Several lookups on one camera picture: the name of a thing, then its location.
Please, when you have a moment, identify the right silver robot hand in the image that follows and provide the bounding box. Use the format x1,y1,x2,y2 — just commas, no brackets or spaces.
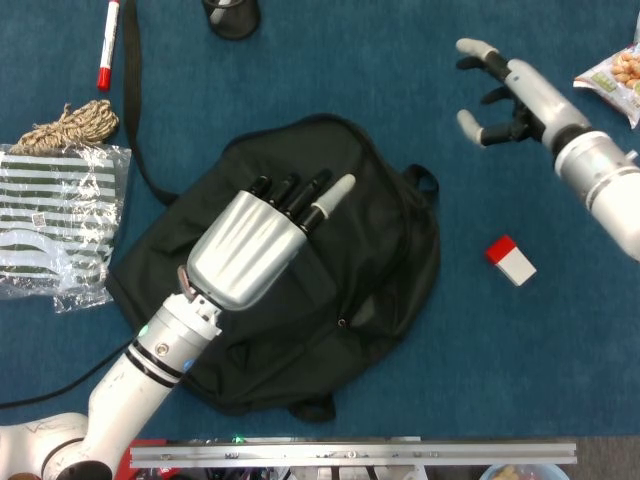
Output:
454,37,594,151

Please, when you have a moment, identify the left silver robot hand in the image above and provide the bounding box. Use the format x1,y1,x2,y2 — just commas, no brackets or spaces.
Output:
178,169,357,312

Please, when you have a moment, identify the black fabric backpack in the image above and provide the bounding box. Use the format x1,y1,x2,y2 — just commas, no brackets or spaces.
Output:
105,0,442,424

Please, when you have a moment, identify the peanut snack bag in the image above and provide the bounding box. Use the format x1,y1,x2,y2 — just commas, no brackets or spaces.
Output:
573,43,640,129

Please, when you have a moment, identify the red and white block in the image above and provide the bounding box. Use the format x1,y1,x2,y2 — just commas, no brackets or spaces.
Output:
483,234,538,288

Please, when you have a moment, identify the striped cloth in plastic bag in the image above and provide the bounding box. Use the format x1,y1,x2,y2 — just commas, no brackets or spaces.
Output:
0,143,132,315

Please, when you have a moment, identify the black mesh pen holder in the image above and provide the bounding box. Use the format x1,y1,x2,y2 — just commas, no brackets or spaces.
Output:
201,0,262,41

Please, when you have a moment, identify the red-capped white marker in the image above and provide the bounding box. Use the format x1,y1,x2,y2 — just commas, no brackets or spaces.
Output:
96,0,122,92

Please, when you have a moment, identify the blue table cover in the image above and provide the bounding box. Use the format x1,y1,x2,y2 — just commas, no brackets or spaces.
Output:
0,0,640,442

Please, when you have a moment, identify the light blue bowl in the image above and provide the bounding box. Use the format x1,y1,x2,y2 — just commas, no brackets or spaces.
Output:
479,463,571,480

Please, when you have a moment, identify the beige rope bundle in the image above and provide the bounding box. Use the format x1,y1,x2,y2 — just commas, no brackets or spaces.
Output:
9,98,120,155

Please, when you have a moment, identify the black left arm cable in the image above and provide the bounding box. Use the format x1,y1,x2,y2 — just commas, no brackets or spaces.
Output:
0,339,131,410

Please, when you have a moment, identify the aluminium rail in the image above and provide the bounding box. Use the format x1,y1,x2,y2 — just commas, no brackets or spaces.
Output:
129,439,579,470

